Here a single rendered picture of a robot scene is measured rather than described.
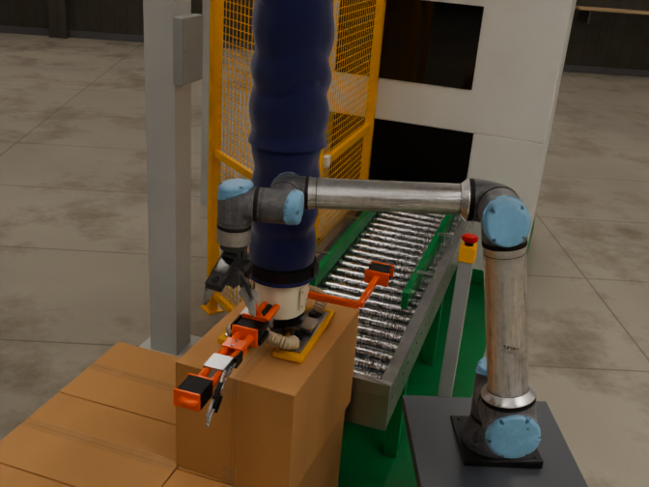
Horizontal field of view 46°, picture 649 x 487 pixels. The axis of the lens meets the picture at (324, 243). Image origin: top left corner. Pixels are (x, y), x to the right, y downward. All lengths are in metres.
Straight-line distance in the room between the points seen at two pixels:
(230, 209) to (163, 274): 2.07
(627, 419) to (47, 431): 2.79
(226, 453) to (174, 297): 1.65
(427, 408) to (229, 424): 0.66
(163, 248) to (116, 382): 1.07
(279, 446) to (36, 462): 0.82
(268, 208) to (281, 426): 0.73
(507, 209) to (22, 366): 2.93
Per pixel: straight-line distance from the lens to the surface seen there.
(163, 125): 3.70
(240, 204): 1.93
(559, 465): 2.51
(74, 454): 2.72
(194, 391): 1.99
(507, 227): 1.93
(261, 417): 2.35
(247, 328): 2.25
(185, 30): 3.57
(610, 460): 3.91
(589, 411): 4.21
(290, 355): 2.39
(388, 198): 2.04
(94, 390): 3.01
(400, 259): 4.15
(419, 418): 2.56
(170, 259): 3.93
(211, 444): 2.50
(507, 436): 2.18
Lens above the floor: 2.23
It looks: 23 degrees down
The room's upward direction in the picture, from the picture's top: 4 degrees clockwise
